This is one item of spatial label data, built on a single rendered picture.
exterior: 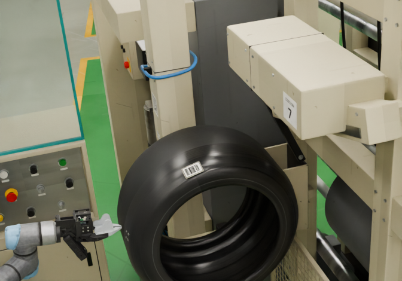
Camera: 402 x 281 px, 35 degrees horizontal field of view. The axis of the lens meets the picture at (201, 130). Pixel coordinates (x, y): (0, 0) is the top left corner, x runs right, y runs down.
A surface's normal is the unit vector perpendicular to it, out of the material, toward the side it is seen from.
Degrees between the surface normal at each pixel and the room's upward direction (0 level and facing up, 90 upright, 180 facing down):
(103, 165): 0
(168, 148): 20
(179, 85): 90
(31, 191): 90
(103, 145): 0
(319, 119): 90
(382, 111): 72
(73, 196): 90
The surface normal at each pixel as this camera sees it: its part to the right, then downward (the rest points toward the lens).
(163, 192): -0.29, -0.15
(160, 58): 0.29, 0.42
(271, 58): -0.07, -0.89
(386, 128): 0.25, 0.12
